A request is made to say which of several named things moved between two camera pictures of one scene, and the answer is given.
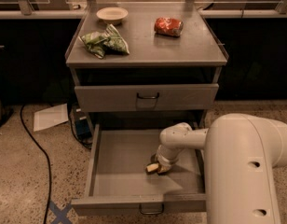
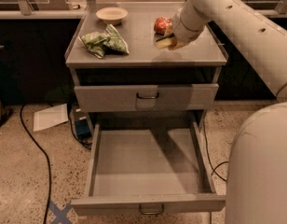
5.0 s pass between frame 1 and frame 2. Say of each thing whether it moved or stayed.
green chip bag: stayed
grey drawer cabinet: stayed
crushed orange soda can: stayed
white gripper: moved
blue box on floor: stayed
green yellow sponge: moved
